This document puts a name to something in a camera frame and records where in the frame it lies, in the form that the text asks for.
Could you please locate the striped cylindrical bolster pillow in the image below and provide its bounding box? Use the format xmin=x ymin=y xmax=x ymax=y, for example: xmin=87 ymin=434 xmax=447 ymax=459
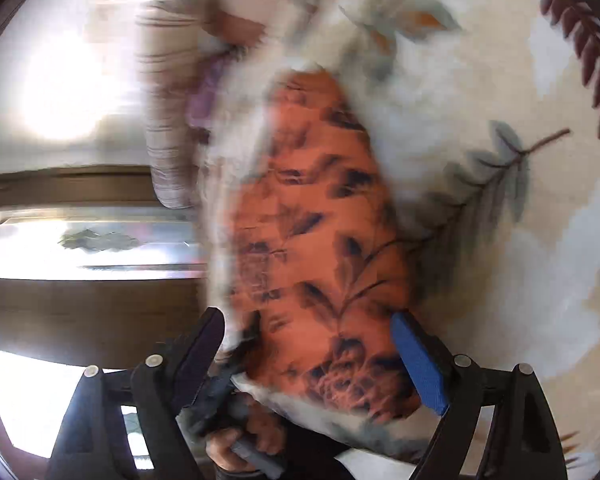
xmin=134 ymin=0 xmax=225 ymax=209

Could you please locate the orange black floral blouse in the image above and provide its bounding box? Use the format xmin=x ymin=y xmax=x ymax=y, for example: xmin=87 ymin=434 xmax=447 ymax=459
xmin=230 ymin=71 xmax=420 ymax=422

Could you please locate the stained glass wooden door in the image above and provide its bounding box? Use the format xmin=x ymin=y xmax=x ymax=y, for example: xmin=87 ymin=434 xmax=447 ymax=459
xmin=0 ymin=164 xmax=221 ymax=480

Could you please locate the cream leaf-pattern fleece blanket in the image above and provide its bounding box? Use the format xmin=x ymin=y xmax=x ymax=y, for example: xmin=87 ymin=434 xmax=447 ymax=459
xmin=199 ymin=0 xmax=600 ymax=479

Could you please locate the purple cloth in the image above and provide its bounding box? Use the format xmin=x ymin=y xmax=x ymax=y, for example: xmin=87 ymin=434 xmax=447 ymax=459
xmin=185 ymin=50 xmax=234 ymax=130

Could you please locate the person's left hand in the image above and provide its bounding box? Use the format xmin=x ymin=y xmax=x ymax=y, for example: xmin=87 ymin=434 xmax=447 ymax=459
xmin=206 ymin=393 xmax=286 ymax=474

